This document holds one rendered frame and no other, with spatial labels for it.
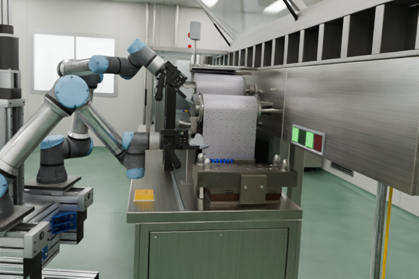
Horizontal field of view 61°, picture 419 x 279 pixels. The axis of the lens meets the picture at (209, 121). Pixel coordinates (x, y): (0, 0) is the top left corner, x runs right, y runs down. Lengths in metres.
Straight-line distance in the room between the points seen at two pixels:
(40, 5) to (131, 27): 1.64
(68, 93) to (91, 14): 5.89
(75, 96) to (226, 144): 0.64
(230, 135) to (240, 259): 0.50
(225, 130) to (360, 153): 0.68
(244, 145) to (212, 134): 0.15
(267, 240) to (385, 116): 0.71
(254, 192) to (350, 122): 0.51
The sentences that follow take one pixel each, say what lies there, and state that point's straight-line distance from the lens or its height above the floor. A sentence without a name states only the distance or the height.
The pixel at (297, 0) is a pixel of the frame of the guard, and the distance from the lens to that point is 1.51.
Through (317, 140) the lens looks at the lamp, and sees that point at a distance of 1.23.
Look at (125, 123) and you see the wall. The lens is 7.12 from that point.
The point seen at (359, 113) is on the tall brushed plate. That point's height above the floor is 1.30.
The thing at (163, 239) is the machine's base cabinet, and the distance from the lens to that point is 1.36.
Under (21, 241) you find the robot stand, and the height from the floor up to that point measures 0.75.
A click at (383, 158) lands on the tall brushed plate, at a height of 1.20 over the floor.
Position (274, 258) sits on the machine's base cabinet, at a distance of 1.49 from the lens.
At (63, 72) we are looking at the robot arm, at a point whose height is 1.38.
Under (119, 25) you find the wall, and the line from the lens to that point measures 7.15.
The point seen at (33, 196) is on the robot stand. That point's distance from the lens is 2.06.
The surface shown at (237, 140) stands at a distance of 1.56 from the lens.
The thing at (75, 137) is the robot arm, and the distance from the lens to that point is 2.02.
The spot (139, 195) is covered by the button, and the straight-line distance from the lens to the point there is 1.43.
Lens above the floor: 1.36
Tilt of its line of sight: 6 degrees down
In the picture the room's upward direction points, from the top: 3 degrees clockwise
